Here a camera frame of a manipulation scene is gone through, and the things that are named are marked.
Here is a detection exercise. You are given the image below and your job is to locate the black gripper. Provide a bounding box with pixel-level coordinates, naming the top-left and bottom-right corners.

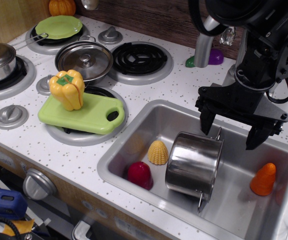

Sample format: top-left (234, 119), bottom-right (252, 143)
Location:
top-left (196, 82), bottom-right (288, 150)

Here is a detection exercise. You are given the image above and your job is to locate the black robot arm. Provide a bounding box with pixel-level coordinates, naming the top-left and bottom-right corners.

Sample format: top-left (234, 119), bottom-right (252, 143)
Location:
top-left (188, 0), bottom-right (288, 150)

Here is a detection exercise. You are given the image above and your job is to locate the stainless steel sink basin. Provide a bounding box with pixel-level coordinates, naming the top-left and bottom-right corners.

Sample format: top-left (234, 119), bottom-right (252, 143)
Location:
top-left (98, 100), bottom-right (288, 240)

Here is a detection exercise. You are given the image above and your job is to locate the steel pot with lid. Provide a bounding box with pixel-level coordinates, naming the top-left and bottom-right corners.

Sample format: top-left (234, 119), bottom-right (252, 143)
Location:
top-left (55, 39), bottom-right (114, 85)

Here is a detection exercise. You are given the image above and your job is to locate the orange toy carrot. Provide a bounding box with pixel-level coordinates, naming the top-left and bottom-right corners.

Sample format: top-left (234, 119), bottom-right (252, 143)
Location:
top-left (250, 163), bottom-right (276, 196)

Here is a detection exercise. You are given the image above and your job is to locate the purple toy eggplant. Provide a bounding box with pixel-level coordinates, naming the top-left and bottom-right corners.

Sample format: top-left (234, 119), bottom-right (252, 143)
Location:
top-left (185, 48), bottom-right (225, 69)

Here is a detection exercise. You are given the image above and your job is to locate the yellow toy corn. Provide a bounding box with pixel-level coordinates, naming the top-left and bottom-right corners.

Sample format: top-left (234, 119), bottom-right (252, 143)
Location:
top-left (148, 140), bottom-right (169, 165)

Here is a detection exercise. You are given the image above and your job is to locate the silver toy faucet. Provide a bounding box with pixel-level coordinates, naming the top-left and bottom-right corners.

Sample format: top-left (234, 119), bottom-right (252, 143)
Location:
top-left (194, 15), bottom-right (277, 101)

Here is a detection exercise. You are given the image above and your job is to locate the clear crystal faucet knob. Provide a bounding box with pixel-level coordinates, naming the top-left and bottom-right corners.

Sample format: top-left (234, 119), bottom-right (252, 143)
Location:
top-left (219, 26), bottom-right (236, 46)

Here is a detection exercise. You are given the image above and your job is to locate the red toy vegetable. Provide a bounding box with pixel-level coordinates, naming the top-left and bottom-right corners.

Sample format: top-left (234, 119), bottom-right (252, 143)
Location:
top-left (127, 161), bottom-right (153, 190)

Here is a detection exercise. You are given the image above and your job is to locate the black coil burner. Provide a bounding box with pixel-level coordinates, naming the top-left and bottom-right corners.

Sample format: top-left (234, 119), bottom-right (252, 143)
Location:
top-left (112, 42), bottom-right (168, 76)

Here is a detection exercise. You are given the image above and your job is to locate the green cutting board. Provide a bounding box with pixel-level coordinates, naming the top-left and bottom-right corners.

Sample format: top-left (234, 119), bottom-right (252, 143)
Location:
top-left (38, 93), bottom-right (125, 135)

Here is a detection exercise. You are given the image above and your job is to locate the grey stove knob top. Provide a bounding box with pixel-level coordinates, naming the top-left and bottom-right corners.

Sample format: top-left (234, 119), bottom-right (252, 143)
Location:
top-left (98, 26), bottom-right (123, 45)

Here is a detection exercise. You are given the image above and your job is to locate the grey stove knob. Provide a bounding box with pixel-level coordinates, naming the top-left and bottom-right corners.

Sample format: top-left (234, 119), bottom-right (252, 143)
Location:
top-left (36, 74), bottom-right (52, 96)
top-left (98, 26), bottom-right (123, 45)
top-left (0, 104), bottom-right (29, 130)

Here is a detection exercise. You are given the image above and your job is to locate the yellow toy bell pepper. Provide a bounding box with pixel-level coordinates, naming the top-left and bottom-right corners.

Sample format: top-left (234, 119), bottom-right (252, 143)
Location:
top-left (49, 69), bottom-right (85, 111)

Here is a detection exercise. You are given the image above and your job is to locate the hanging silver spoon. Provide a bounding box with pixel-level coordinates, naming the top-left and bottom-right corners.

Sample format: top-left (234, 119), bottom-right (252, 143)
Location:
top-left (81, 0), bottom-right (99, 11)

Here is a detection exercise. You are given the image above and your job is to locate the grey stove knob middle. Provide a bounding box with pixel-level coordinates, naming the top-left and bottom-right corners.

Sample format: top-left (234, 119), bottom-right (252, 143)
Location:
top-left (36, 74), bottom-right (52, 96)

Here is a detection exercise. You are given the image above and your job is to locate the green toy plate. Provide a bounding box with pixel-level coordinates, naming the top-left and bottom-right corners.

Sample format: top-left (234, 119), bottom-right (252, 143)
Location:
top-left (35, 15), bottom-right (83, 40)

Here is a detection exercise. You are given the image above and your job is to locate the silver front oven knob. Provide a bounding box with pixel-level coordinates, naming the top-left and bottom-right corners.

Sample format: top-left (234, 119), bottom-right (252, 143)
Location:
top-left (23, 168), bottom-right (57, 201)

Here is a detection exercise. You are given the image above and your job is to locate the orange toy pumpkin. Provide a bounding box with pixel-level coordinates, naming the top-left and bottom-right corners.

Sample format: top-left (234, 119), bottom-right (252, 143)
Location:
top-left (49, 0), bottom-right (76, 17)

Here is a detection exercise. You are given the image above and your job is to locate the grey stove knob left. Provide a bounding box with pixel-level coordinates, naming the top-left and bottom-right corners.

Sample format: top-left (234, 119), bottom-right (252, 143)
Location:
top-left (0, 104), bottom-right (29, 130)

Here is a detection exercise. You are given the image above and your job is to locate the yellow cloth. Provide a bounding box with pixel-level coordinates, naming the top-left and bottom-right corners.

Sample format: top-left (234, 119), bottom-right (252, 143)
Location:
top-left (2, 219), bottom-right (35, 237)

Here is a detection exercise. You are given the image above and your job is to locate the steel pan with lid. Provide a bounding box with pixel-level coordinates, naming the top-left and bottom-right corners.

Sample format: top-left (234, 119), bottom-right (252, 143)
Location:
top-left (0, 32), bottom-right (49, 81)

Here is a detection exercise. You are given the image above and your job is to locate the silver oven door handle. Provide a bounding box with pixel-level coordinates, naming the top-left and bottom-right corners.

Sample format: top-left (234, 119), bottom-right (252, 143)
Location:
top-left (72, 220), bottom-right (92, 240)

